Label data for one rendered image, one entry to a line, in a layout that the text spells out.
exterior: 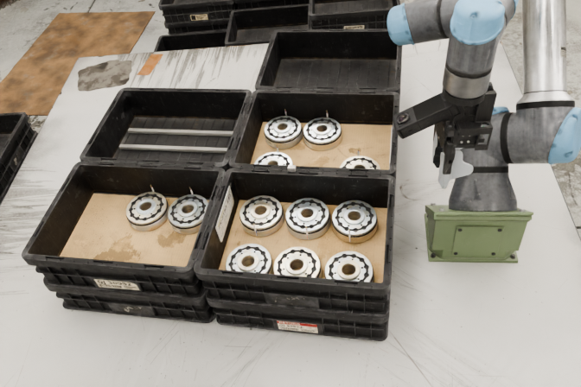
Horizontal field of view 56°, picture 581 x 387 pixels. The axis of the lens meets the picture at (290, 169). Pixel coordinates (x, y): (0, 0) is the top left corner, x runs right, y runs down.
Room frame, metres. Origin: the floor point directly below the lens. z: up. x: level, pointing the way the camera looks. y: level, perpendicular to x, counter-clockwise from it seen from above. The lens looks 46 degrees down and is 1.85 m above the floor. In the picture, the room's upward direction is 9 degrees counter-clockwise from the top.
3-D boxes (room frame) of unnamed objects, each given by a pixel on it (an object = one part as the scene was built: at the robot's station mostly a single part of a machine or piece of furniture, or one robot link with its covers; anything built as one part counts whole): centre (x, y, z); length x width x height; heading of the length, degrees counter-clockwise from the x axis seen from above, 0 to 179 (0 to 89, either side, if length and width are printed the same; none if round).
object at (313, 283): (0.74, 0.00, 0.92); 0.40 x 0.30 x 0.02; 74
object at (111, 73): (1.76, 0.64, 0.71); 0.22 x 0.19 x 0.01; 81
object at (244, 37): (2.30, -0.01, 0.31); 0.40 x 0.30 x 0.34; 81
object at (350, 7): (2.24, -0.41, 0.37); 0.40 x 0.30 x 0.45; 81
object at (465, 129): (0.71, -0.32, 1.19); 0.09 x 0.08 x 0.12; 84
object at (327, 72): (1.31, -0.17, 0.87); 0.40 x 0.30 x 0.11; 74
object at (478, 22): (0.72, -0.32, 1.34); 0.09 x 0.08 x 0.11; 144
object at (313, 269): (0.67, 0.02, 0.86); 0.10 x 0.10 x 0.01
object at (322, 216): (0.81, -0.02, 0.86); 0.10 x 0.10 x 0.01
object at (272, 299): (0.74, 0.00, 0.87); 0.40 x 0.30 x 0.11; 74
